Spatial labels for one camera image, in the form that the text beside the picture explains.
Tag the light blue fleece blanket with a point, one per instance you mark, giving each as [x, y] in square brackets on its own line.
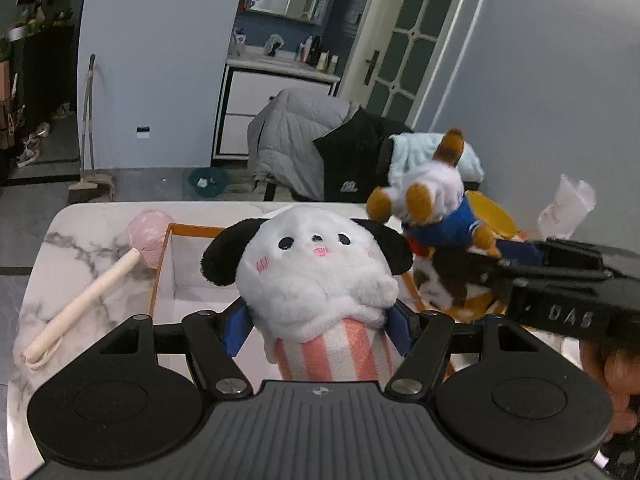
[420, 147]

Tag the black jacket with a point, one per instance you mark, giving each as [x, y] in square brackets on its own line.
[350, 160]

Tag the plush toy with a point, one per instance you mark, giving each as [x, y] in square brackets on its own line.
[440, 220]

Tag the group of bottles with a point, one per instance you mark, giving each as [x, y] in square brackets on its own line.
[317, 55]

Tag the pair of sneakers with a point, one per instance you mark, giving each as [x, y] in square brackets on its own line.
[28, 152]

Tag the clear plastic bag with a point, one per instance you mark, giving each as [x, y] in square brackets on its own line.
[565, 207]

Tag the pink massage hammer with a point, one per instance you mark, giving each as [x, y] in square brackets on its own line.
[90, 297]

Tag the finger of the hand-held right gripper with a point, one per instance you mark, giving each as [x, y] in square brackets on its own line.
[475, 267]
[522, 252]

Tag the dark sideboard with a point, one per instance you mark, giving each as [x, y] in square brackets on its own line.
[45, 75]

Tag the broom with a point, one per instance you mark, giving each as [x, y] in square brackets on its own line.
[87, 125]

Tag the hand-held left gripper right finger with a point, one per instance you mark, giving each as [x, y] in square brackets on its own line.
[401, 331]

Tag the grey down jacket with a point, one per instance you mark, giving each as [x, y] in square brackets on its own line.
[290, 135]

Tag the wall socket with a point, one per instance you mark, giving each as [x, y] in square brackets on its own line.
[143, 132]

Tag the white vanity cabinet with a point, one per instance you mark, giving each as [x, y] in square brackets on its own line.
[245, 105]

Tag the orange-rimmed white box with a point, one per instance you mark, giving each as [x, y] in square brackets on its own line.
[172, 280]

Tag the person's right hand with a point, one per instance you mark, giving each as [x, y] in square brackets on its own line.
[620, 375]

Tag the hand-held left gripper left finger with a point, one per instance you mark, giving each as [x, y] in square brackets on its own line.
[238, 331]

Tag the white plush dog black ears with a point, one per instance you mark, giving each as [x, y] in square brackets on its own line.
[310, 280]

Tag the green basin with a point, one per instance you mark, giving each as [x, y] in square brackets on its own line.
[207, 182]

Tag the glass-paned door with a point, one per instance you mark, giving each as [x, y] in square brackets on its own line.
[400, 35]

